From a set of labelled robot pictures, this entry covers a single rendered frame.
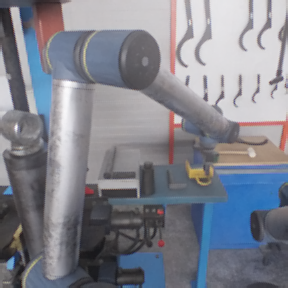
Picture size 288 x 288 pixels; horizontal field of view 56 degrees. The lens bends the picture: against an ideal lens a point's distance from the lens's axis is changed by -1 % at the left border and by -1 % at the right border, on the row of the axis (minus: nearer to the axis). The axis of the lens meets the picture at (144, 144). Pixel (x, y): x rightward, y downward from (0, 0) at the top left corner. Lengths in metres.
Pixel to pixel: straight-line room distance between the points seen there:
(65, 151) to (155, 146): 2.63
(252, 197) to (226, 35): 1.72
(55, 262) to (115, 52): 0.75
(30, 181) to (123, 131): 2.17
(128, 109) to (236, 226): 1.75
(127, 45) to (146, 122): 2.71
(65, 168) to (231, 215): 1.97
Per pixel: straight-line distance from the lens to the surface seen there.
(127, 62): 0.66
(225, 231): 2.75
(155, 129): 3.37
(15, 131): 1.28
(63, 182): 0.92
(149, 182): 1.60
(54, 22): 1.28
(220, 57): 3.25
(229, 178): 2.41
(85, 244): 1.47
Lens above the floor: 2.00
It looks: 24 degrees down
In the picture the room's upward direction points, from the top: 1 degrees counter-clockwise
